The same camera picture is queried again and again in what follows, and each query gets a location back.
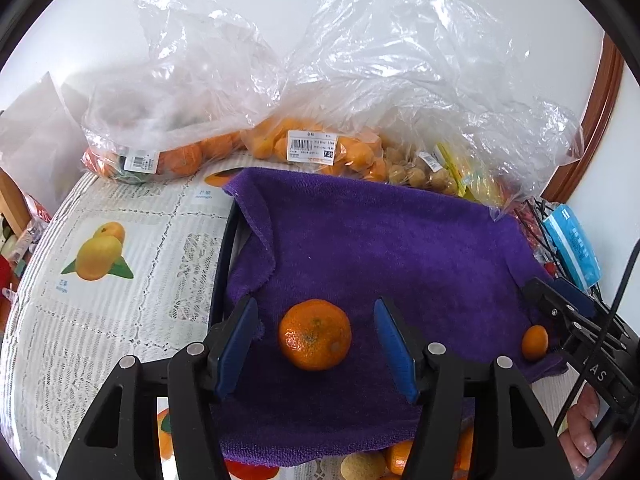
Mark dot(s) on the fruit print lace tablecloth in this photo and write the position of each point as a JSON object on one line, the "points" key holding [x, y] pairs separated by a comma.
{"points": [[125, 320]]}

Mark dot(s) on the yellow snack packets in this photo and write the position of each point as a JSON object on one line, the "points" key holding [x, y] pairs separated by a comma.
{"points": [[470, 180]]}

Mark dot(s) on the small kumquat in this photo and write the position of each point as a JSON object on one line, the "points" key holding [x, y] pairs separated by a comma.
{"points": [[535, 342]]}

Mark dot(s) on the person's right hand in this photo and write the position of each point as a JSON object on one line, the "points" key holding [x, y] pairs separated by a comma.
{"points": [[580, 435]]}

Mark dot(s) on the plastic bag of mandarins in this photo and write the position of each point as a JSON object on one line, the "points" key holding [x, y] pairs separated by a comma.
{"points": [[175, 157]]}

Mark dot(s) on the wooden furniture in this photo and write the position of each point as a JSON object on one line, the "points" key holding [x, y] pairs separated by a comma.
{"points": [[12, 200]]}

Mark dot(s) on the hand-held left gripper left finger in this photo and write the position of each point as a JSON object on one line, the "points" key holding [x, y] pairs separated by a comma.
{"points": [[240, 345]]}

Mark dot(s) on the large clear plastic bag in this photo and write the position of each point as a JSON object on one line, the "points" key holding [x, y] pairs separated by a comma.
{"points": [[400, 60]]}

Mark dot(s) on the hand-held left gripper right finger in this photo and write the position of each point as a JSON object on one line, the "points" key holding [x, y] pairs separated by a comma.
{"points": [[395, 350]]}

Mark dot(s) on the plastic bag of longans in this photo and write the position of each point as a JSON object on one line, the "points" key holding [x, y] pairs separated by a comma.
{"points": [[415, 172]]}

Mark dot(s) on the brown wooden door frame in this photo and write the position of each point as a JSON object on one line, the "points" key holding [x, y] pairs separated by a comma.
{"points": [[595, 125]]}

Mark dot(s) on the blue tissue packet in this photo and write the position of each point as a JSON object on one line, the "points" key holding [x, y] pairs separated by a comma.
{"points": [[572, 247]]}

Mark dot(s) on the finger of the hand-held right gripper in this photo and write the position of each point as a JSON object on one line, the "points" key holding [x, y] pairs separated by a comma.
{"points": [[575, 297], [542, 300]]}

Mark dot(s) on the plastic bag of kumquats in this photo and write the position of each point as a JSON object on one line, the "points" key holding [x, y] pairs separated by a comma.
{"points": [[350, 155]]}

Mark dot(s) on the pile of small clutter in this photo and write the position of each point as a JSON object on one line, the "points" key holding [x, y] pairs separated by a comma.
{"points": [[20, 250]]}

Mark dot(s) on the black tray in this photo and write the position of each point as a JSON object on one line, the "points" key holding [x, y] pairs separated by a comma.
{"points": [[223, 265]]}

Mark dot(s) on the red packet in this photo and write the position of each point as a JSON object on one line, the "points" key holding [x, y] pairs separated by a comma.
{"points": [[39, 210]]}

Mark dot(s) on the white paper bag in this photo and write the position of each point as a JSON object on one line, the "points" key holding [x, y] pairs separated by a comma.
{"points": [[40, 135]]}

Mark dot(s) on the purple towel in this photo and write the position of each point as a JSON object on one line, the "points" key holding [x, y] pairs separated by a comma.
{"points": [[375, 240]]}

